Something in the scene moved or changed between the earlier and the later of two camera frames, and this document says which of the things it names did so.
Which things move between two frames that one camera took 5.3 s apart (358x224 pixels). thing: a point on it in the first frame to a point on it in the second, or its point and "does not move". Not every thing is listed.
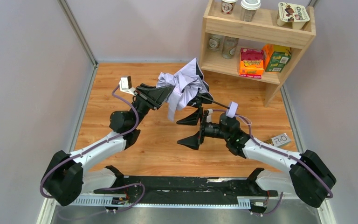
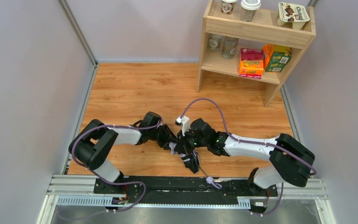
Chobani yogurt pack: x=296 y=14 does not move
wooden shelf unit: x=259 y=39 does not move
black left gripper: x=144 y=97 to x=169 y=141
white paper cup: x=249 y=9 does not move
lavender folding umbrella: x=177 y=88 to x=191 y=161
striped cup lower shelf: x=229 y=47 does not move
